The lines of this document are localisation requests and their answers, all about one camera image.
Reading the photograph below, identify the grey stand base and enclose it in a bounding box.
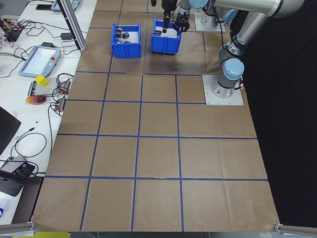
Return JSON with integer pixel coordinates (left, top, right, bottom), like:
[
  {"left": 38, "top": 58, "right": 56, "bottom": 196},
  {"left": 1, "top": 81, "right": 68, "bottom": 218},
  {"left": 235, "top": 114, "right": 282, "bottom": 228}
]
[{"left": 0, "top": 173, "right": 24, "bottom": 198}]

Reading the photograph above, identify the black fabric frame cover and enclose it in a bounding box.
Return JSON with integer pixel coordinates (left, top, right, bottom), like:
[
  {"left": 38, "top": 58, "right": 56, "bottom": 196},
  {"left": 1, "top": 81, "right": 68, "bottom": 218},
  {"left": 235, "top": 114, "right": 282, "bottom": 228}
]
[{"left": 226, "top": 0, "right": 317, "bottom": 228}]

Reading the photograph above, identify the aluminium profile post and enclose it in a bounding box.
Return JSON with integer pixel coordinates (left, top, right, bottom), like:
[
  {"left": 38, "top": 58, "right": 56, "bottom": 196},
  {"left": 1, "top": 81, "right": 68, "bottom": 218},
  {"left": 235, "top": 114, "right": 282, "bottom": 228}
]
[{"left": 56, "top": 0, "right": 88, "bottom": 52}]

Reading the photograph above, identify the white bin liner sheet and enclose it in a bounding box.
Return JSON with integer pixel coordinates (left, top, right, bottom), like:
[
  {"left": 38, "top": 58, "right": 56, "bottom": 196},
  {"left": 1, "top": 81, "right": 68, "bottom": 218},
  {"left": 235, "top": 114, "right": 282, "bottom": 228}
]
[{"left": 163, "top": 28, "right": 180, "bottom": 39}]

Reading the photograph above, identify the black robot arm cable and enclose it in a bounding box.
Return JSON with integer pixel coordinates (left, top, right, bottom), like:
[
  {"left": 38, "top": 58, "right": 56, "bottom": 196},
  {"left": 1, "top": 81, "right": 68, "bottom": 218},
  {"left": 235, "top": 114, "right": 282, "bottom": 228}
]
[{"left": 202, "top": 7, "right": 232, "bottom": 50}]

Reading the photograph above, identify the yellow cube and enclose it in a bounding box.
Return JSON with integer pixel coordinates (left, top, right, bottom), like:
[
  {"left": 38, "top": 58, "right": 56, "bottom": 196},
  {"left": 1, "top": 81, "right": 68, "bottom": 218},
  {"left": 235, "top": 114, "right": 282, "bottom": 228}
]
[{"left": 35, "top": 75, "right": 48, "bottom": 87}]

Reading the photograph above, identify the white blue paper box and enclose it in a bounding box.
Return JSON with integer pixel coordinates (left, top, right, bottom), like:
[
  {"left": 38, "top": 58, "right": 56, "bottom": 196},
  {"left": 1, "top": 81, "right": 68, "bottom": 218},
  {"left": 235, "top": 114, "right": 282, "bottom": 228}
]
[{"left": 0, "top": 198, "right": 12, "bottom": 219}]

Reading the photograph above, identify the black electronics board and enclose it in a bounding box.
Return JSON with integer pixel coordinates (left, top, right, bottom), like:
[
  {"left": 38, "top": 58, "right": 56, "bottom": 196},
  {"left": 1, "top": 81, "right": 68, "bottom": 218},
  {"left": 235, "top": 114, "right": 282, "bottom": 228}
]
[{"left": 2, "top": 24, "right": 25, "bottom": 42}]

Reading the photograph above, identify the black laptop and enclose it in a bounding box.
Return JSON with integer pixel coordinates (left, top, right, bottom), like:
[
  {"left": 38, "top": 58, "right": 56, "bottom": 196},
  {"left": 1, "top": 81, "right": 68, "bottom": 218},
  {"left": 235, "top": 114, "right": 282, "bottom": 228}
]
[{"left": 0, "top": 106, "right": 22, "bottom": 156}]

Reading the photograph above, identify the grey white electronic box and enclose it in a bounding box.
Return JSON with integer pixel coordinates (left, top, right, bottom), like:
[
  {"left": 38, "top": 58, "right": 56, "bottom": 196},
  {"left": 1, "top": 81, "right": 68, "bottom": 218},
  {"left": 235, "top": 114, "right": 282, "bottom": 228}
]
[{"left": 26, "top": 80, "right": 54, "bottom": 98}]

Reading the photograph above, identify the black looped desk cable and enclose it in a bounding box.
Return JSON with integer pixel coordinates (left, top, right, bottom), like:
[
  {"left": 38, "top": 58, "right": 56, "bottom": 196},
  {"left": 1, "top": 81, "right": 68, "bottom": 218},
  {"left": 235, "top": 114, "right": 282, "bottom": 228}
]
[{"left": 11, "top": 127, "right": 48, "bottom": 159}]

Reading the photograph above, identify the red yellow apple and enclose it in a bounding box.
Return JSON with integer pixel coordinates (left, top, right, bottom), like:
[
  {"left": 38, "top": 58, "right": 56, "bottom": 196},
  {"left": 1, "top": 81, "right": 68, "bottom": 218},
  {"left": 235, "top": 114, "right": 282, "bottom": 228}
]
[{"left": 25, "top": 96, "right": 47, "bottom": 106}]

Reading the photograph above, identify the blue plastic storage bin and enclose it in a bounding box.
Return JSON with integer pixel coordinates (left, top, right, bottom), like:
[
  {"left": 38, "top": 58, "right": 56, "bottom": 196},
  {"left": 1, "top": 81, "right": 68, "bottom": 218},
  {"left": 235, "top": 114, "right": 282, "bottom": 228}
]
[
  {"left": 110, "top": 23, "right": 142, "bottom": 60},
  {"left": 151, "top": 16, "right": 182, "bottom": 56}
]

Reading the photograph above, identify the black adapter cable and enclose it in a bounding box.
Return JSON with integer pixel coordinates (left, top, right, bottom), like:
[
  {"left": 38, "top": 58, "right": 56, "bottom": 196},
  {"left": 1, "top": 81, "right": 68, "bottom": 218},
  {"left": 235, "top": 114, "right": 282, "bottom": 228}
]
[{"left": 44, "top": 103, "right": 62, "bottom": 173}]

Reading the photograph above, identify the white side desk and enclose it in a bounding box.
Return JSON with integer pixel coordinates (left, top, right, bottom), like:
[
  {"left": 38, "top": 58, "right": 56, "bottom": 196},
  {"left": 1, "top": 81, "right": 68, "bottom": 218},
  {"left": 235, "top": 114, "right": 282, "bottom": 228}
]
[{"left": 0, "top": 0, "right": 98, "bottom": 225}]

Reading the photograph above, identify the aluminium profile bar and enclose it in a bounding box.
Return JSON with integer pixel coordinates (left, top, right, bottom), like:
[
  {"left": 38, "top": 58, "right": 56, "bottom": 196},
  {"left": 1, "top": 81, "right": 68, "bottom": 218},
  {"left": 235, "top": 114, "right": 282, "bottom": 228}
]
[
  {"left": 273, "top": 222, "right": 317, "bottom": 236},
  {"left": 0, "top": 221, "right": 38, "bottom": 237}
]

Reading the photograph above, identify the grey laptop dock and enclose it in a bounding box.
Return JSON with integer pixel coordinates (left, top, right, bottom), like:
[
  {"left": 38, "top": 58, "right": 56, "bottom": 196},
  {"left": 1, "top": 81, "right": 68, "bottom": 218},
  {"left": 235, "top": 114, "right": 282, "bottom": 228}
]
[{"left": 0, "top": 155, "right": 28, "bottom": 174}]

